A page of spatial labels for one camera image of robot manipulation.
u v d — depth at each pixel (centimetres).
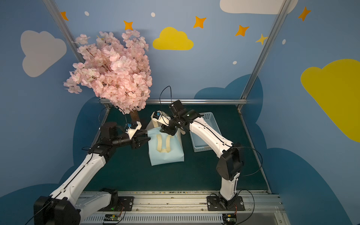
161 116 67
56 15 71
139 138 69
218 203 71
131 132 66
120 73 56
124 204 75
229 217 73
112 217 72
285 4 69
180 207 74
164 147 80
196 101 119
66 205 41
